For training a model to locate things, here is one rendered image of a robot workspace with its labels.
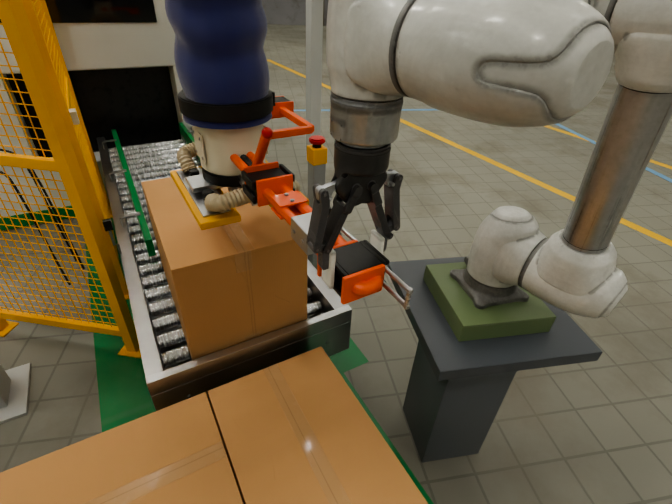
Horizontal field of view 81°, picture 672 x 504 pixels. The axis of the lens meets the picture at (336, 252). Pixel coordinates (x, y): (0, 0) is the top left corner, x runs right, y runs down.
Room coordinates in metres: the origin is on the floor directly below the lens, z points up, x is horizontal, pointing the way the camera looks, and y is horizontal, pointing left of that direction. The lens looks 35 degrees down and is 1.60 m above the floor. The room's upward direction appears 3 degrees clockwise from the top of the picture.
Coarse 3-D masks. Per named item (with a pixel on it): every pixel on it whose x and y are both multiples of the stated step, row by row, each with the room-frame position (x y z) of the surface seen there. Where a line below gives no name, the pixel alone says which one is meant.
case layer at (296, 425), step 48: (240, 384) 0.77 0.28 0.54; (288, 384) 0.78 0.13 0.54; (336, 384) 0.79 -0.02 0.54; (144, 432) 0.60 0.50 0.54; (192, 432) 0.61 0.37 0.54; (240, 432) 0.61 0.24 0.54; (288, 432) 0.62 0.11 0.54; (336, 432) 0.63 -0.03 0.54; (0, 480) 0.46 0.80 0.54; (48, 480) 0.46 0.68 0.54; (96, 480) 0.47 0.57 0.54; (144, 480) 0.47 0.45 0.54; (192, 480) 0.48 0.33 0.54; (240, 480) 0.49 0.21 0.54; (288, 480) 0.49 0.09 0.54; (336, 480) 0.50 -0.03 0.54; (384, 480) 0.51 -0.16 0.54
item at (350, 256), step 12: (336, 252) 0.51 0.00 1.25; (348, 252) 0.51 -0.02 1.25; (360, 252) 0.52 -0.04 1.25; (336, 264) 0.48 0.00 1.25; (348, 264) 0.48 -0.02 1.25; (360, 264) 0.48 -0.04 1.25; (372, 264) 0.49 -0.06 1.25; (336, 276) 0.49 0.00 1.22; (348, 276) 0.45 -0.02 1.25; (360, 276) 0.46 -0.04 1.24; (372, 276) 0.47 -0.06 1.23; (336, 288) 0.48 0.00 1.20; (348, 288) 0.45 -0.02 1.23; (348, 300) 0.45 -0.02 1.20
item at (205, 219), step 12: (180, 180) 1.02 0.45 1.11; (180, 192) 0.97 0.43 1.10; (192, 192) 0.94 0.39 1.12; (204, 192) 0.89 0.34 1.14; (216, 192) 0.95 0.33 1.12; (192, 204) 0.88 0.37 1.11; (204, 204) 0.88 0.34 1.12; (204, 216) 0.82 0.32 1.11; (216, 216) 0.83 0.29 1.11; (228, 216) 0.83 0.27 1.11; (240, 216) 0.85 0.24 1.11; (204, 228) 0.80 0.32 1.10
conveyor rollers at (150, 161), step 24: (144, 144) 2.75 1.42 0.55; (168, 144) 2.82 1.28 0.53; (120, 168) 2.33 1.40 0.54; (144, 168) 2.33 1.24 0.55; (168, 168) 2.39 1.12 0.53; (120, 192) 2.01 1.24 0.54; (144, 264) 1.35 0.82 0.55; (168, 288) 1.20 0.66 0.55; (312, 312) 1.12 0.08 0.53; (168, 336) 0.95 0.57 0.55; (168, 360) 0.85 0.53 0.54
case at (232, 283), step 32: (160, 192) 1.25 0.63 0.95; (224, 192) 1.28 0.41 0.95; (160, 224) 1.04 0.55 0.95; (192, 224) 1.05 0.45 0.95; (256, 224) 1.07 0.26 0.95; (288, 224) 1.08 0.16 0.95; (160, 256) 1.29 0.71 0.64; (192, 256) 0.88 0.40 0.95; (224, 256) 0.89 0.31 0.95; (256, 256) 0.93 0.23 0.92; (288, 256) 0.99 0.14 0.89; (192, 288) 0.84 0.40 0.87; (224, 288) 0.88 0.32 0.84; (256, 288) 0.93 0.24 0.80; (288, 288) 0.98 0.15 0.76; (192, 320) 0.83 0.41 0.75; (224, 320) 0.87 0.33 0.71; (256, 320) 0.93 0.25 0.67; (288, 320) 0.98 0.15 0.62; (192, 352) 0.82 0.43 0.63
